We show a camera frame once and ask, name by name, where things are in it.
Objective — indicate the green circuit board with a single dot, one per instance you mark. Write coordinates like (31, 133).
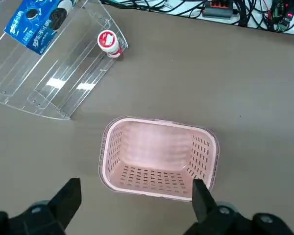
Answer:
(284, 22)

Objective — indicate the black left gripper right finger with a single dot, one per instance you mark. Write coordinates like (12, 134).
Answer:
(223, 222)

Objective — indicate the small red white bottle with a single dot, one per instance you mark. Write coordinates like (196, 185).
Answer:
(107, 40)

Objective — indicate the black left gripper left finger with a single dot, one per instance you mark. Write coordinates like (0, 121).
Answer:
(51, 218)

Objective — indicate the pink plastic basket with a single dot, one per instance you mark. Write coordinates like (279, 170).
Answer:
(156, 151)

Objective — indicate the blue cookie box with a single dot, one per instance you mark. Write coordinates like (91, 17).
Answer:
(34, 29)

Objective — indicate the clear acrylic snack shelf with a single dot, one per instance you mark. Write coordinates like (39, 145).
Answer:
(63, 80)

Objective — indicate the black hub red ports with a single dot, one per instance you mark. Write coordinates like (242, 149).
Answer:
(218, 12)

